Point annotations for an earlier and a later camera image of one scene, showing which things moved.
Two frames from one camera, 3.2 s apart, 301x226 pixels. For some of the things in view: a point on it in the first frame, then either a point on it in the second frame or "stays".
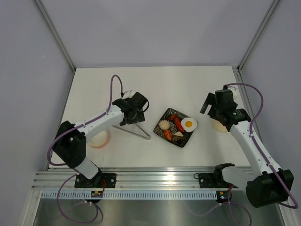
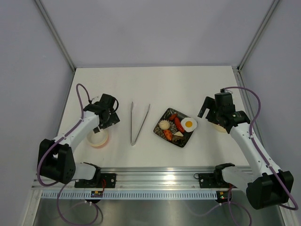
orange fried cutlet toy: [168, 134] stays
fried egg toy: [189, 124] stays
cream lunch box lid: [219, 126] stays
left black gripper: [138, 118] to [113, 120]
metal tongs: [147, 138] to [133, 144]
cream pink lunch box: [100, 141] stays
